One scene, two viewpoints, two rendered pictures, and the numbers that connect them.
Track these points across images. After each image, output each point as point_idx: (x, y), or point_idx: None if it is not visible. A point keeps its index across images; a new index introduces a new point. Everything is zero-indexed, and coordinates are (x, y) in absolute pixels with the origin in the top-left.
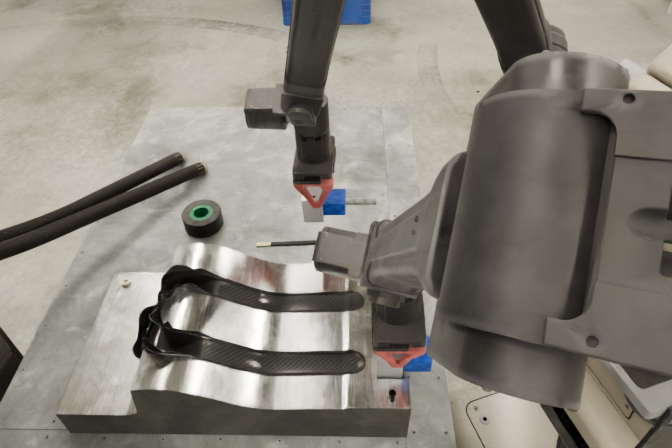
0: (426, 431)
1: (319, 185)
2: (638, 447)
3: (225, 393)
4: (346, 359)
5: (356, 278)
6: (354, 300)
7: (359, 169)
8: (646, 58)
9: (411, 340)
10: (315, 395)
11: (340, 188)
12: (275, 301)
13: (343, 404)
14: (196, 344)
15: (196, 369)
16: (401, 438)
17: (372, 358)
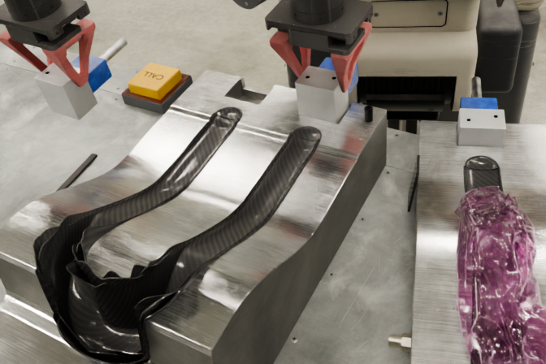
0: (387, 148)
1: (82, 32)
2: None
3: (276, 254)
4: (296, 144)
5: None
6: (227, 116)
7: (19, 95)
8: None
9: (366, 10)
10: (326, 179)
11: (28, 119)
12: (166, 188)
13: (352, 158)
14: (183, 264)
15: (228, 265)
16: (385, 168)
17: (312, 120)
